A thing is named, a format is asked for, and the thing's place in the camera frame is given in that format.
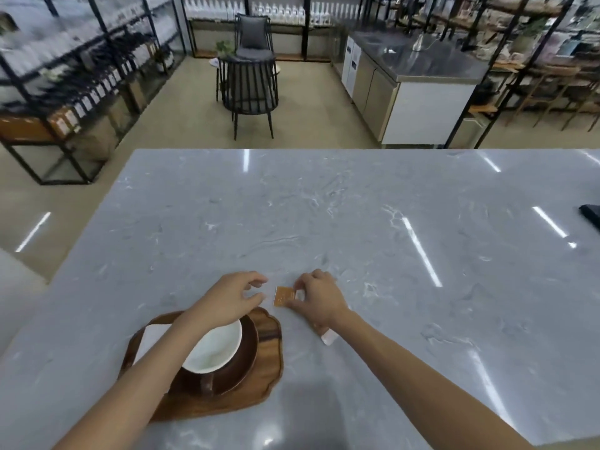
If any row of white bottles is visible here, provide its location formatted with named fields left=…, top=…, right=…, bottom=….
left=185, top=0, right=336, bottom=29

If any stainless steel counter cabinet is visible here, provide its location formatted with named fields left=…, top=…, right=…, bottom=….
left=341, top=30, right=491, bottom=147

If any person's right hand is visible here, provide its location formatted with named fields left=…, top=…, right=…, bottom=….
left=286, top=269, right=353, bottom=328

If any black shelf with wooden boards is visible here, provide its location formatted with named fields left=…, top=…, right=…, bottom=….
left=421, top=0, right=600, bottom=150

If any white folded napkin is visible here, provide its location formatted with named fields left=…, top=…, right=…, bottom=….
left=132, top=324, right=173, bottom=367

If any white ceramic cup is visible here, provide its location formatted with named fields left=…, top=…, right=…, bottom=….
left=181, top=318, right=243, bottom=375

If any person's right forearm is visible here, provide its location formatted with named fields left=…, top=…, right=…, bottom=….
left=326, top=310, right=536, bottom=450

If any flat black device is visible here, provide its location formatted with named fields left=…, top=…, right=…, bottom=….
left=578, top=204, right=600, bottom=231

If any small white sachet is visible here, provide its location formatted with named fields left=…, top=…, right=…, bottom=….
left=313, top=323, right=339, bottom=346

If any dark brown saucer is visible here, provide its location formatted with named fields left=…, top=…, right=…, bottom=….
left=171, top=314, right=260, bottom=397

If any black metal shelf with bottles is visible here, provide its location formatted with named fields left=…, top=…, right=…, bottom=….
left=0, top=0, right=189, bottom=186

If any person's left hand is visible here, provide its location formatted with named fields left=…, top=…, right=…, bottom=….
left=193, top=271, right=269, bottom=329

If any black shelf along back wall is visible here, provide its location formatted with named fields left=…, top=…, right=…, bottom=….
left=180, top=0, right=339, bottom=62

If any black slatted metal chair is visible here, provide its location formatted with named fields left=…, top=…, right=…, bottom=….
left=217, top=55, right=280, bottom=141

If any person's left forearm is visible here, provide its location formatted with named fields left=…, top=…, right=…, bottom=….
left=52, top=304, right=226, bottom=450

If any black chair with grey cushion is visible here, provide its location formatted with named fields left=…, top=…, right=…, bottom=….
left=233, top=13, right=276, bottom=60

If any brown wooden chair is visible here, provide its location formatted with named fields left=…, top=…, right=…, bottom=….
left=558, top=74, right=600, bottom=133
left=508, top=65, right=582, bottom=130

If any row of dark labelled bottles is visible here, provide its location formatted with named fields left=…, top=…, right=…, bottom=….
left=46, top=36, right=161, bottom=133

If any brown wooden tray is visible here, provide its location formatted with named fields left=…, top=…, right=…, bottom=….
left=119, top=307, right=285, bottom=423

